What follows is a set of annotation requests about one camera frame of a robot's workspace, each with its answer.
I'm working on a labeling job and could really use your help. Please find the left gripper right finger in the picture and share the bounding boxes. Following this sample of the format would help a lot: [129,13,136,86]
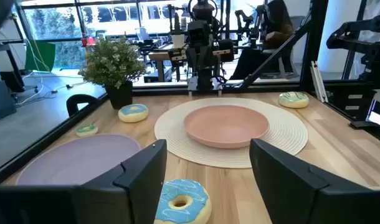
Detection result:
[250,138,378,224]

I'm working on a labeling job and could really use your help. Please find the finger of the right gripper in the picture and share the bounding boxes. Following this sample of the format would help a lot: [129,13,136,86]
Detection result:
[186,49,197,73]
[205,47,217,72]

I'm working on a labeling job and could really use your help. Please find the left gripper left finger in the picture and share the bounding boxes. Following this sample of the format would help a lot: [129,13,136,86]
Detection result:
[80,139,168,224]

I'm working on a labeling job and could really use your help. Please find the blue donut white drizzle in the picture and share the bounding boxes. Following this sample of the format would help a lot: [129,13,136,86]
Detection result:
[153,179,212,224]

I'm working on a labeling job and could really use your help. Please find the small green donut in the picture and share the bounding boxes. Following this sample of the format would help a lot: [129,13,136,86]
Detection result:
[75,123,99,138]

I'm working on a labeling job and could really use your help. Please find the mint green donut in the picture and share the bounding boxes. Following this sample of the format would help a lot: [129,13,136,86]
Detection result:
[278,91,310,109]

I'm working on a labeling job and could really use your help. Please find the white cup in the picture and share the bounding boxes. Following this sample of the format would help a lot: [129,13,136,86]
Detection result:
[171,33,186,49]

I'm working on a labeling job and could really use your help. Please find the wooden background desk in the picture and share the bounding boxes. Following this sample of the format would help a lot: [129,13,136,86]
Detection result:
[148,43,191,83]

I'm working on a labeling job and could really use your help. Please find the white round woven placemat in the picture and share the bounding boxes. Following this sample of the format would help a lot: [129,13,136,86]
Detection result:
[154,97,309,169]

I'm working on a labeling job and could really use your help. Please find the person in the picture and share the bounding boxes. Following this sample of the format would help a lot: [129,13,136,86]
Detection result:
[229,0,295,80]

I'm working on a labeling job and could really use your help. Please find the grey office chair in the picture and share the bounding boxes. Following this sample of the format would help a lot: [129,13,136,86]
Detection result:
[260,15,306,79]

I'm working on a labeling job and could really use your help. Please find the purple plate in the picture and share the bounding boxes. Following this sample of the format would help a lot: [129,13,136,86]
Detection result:
[16,133,142,187]

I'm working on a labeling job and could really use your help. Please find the pink bowl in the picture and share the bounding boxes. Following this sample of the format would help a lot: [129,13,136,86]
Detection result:
[183,105,270,149]

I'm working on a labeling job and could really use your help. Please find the blue donut yellow swirl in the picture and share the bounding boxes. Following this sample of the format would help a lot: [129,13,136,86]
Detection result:
[118,103,150,123]

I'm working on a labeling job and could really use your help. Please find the potted green plant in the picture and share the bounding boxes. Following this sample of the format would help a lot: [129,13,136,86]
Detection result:
[78,36,149,110]

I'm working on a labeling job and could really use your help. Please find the black control box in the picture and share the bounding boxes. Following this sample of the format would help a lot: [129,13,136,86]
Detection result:
[328,83,376,121]

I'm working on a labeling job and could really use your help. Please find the red object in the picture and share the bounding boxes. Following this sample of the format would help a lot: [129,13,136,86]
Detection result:
[80,36,97,47]

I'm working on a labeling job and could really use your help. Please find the black articulated equipment rig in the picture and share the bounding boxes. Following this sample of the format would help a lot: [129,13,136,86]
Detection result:
[326,14,380,83]

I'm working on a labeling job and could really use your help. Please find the green board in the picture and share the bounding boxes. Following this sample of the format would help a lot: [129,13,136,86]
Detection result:
[24,40,57,72]

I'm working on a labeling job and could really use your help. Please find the grey cabinet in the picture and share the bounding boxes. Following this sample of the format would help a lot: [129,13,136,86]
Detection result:
[0,71,18,125]

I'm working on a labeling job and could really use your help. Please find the black diagonal frame strut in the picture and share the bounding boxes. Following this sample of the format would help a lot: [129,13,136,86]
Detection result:
[239,18,312,90]

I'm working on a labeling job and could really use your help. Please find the black frame post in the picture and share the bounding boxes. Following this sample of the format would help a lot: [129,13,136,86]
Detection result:
[300,0,330,91]

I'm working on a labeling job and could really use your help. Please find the white aluminium bracket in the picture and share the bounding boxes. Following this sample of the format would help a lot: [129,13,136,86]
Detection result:
[310,60,330,103]

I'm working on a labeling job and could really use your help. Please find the black arch handle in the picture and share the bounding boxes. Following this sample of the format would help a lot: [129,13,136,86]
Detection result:
[66,93,99,118]

